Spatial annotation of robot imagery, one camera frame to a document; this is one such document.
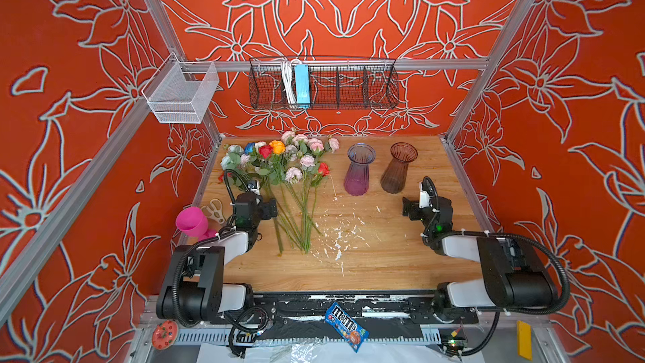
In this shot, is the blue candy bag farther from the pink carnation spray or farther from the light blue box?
the light blue box

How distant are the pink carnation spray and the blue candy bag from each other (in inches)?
8.5

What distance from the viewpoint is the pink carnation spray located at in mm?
923

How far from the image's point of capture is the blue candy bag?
2.27 feet
